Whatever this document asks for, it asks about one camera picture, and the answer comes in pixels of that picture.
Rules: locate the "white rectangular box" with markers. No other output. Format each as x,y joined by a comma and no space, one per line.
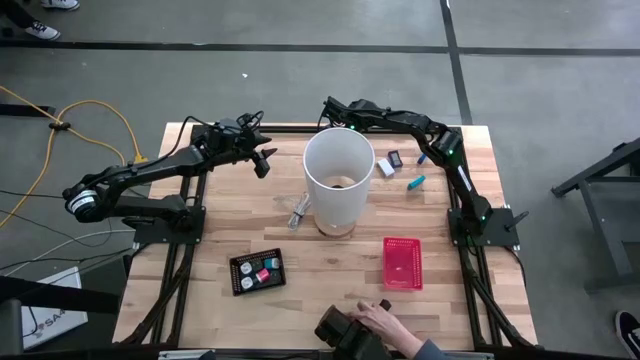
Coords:
386,167

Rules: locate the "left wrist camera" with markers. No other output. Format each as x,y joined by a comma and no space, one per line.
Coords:
262,169

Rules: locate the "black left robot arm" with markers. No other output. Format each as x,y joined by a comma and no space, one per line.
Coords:
150,167

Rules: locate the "small red item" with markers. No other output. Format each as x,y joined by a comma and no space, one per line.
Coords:
263,275

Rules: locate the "person's leg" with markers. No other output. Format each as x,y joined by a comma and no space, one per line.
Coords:
17,12

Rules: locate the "blue-framed digital display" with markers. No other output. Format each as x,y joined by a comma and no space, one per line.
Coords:
395,159

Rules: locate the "black aluminium table frame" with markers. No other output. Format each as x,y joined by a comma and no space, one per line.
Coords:
290,129

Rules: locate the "silver mounting bracket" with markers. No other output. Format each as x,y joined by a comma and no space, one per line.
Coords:
185,354
470,356

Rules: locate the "dark metal stand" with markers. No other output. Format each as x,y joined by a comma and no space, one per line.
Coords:
605,200

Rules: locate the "person's forearm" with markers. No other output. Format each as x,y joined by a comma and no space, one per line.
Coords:
425,350

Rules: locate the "black angled support bar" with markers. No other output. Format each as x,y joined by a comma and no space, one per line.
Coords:
60,297

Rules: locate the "grey post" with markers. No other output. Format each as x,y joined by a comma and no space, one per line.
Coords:
10,330

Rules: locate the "person's hand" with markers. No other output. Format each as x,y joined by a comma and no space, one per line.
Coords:
375,320

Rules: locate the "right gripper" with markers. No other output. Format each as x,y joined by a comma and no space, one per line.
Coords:
367,115

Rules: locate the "teal stick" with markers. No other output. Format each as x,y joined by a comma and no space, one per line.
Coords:
416,183

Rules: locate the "black floor bar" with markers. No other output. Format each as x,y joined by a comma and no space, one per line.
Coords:
25,110

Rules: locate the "person's dark shoe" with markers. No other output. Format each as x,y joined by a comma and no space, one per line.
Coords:
629,330

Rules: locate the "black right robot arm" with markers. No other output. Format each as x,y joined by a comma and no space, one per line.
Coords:
452,150

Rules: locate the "black plastic basket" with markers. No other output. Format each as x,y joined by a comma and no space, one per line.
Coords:
237,287

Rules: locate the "person's white shoe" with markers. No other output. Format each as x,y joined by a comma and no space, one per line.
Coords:
44,31
59,3

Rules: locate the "white sign board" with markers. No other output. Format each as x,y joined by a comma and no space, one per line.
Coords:
55,320

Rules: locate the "red plastic basket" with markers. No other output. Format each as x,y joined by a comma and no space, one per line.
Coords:
402,265

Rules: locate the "black rest post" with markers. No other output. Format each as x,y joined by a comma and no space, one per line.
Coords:
517,220

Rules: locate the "white shade wooden base lamp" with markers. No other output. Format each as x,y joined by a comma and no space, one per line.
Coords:
350,150

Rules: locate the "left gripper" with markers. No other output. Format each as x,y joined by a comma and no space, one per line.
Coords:
227,140

